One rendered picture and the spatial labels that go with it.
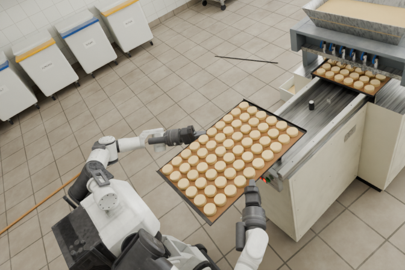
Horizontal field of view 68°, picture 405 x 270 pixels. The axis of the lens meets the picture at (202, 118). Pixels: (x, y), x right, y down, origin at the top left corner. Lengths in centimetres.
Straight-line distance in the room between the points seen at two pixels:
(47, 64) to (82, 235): 366
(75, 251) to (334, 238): 173
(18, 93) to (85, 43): 111
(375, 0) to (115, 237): 173
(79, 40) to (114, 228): 372
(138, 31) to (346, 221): 372
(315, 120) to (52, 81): 373
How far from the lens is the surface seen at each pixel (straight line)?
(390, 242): 241
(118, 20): 465
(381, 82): 199
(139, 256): 99
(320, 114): 187
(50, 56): 458
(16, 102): 479
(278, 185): 166
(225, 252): 238
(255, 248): 109
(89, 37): 459
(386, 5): 195
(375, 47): 177
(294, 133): 140
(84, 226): 115
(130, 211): 108
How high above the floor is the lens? 216
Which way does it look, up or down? 42 degrees down
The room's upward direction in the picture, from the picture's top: 21 degrees counter-clockwise
